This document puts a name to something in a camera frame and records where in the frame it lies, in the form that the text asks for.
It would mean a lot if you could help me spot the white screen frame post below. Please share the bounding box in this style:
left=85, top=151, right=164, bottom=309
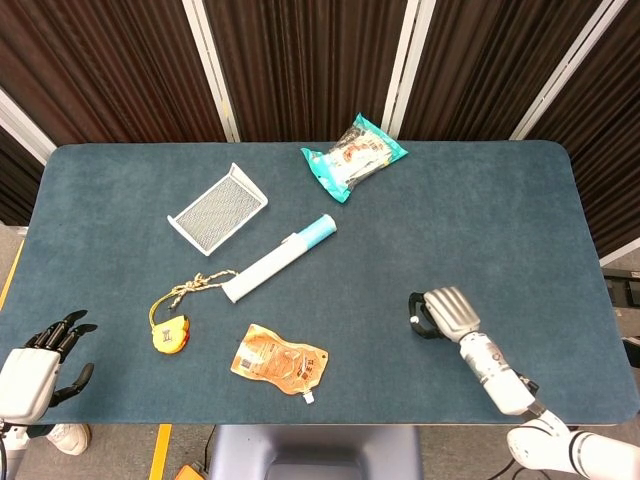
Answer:
left=508, top=0, right=630, bottom=142
left=181, top=0, right=242, bottom=144
left=598, top=243, right=640, bottom=268
left=0, top=88, right=57, bottom=165
left=381, top=0, right=437, bottom=142

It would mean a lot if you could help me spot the blue felt table mat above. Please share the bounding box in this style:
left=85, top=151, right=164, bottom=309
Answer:
left=0, top=139, right=639, bottom=427

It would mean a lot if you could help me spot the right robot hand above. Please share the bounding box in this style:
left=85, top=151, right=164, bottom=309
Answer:
left=408, top=286, right=482, bottom=346

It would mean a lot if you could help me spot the grey robot torso base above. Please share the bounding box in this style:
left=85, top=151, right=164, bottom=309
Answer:
left=206, top=424, right=424, bottom=480

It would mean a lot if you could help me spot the white lint roller tube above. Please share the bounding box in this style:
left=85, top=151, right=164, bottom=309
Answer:
left=221, top=213, right=338, bottom=305

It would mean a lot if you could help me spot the braided beige rope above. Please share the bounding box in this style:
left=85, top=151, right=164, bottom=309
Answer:
left=168, top=269, right=239, bottom=303

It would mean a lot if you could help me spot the orange floor device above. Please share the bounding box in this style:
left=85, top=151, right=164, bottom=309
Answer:
left=173, top=463, right=212, bottom=480

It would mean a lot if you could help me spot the teal snack package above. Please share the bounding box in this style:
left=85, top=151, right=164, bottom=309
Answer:
left=299, top=112, right=410, bottom=205

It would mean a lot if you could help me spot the orange spouted drink pouch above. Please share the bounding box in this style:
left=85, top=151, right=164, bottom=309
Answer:
left=229, top=323, right=330, bottom=405

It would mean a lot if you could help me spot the white sneaker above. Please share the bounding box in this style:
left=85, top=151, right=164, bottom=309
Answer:
left=45, top=423, right=93, bottom=457

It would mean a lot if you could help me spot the white wire mesh tray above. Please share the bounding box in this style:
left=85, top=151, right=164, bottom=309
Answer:
left=166, top=162, right=270, bottom=258

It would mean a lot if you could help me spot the brown pleated screen panel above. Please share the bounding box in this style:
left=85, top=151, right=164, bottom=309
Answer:
left=0, top=0, right=229, bottom=147
left=0, top=127, right=45, bottom=227
left=202, top=0, right=410, bottom=143
left=524, top=0, right=640, bottom=259
left=399, top=0, right=609, bottom=142

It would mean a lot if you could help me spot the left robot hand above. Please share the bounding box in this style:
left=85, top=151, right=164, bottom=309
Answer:
left=0, top=309, right=99, bottom=426

